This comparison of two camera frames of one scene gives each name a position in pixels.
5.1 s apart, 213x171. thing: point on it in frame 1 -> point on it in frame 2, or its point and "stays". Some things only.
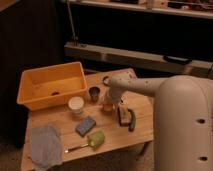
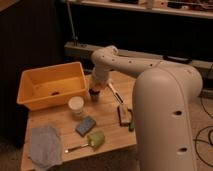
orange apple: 107,107 -> 97,88
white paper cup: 76,104 stays
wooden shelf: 190,8 stays
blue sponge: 85,126 stays
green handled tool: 132,125 stays
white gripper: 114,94 -> 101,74
